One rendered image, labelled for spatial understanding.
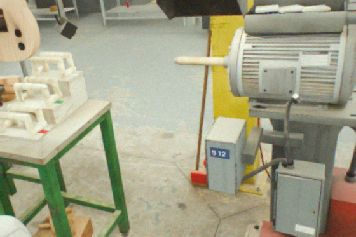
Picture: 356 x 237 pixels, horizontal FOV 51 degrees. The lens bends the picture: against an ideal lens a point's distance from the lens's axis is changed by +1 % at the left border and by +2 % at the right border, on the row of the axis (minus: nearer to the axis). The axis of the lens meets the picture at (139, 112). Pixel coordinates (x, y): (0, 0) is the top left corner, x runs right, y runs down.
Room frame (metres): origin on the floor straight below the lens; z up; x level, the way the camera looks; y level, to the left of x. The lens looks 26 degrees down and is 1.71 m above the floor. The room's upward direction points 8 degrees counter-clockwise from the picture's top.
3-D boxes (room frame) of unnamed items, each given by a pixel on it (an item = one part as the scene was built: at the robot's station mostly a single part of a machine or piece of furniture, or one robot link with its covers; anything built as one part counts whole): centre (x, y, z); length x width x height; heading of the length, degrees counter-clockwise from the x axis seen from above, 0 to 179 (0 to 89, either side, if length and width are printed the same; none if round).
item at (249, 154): (1.06, -0.37, 1.02); 0.19 x 0.04 x 0.04; 151
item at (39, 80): (1.75, 0.47, 1.12); 0.20 x 0.03 x 0.03; 63
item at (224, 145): (1.01, -0.34, 0.99); 0.24 x 0.21 x 0.26; 61
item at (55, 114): (1.71, 0.49, 0.98); 0.27 x 0.16 x 0.09; 65
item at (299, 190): (1.01, -0.52, 0.93); 0.15 x 0.10 x 0.55; 61
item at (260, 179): (2.25, -0.69, 0.02); 0.40 x 0.40 x 0.02; 61
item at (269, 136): (1.07, -0.48, 1.02); 0.13 x 0.04 x 0.04; 61
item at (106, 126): (1.78, 0.19, 0.45); 0.05 x 0.05 x 0.90; 61
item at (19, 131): (1.58, 0.56, 0.94); 0.27 x 0.15 x 0.01; 65
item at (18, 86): (1.68, 0.51, 1.12); 0.20 x 0.03 x 0.03; 63
